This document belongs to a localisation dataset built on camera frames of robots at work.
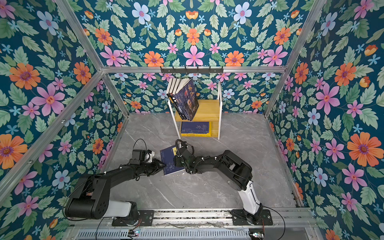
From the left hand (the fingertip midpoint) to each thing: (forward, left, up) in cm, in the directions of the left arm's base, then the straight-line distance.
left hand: (167, 162), depth 88 cm
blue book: (+22, -13, +5) cm, 26 cm away
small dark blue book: (+7, +1, -5) cm, 9 cm away
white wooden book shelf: (+29, -28, +13) cm, 42 cm away
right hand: (+3, -5, -5) cm, 8 cm away
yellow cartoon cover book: (+18, -27, +1) cm, 33 cm away
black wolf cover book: (+20, -7, +29) cm, 36 cm away
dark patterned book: (+25, -14, +26) cm, 39 cm away
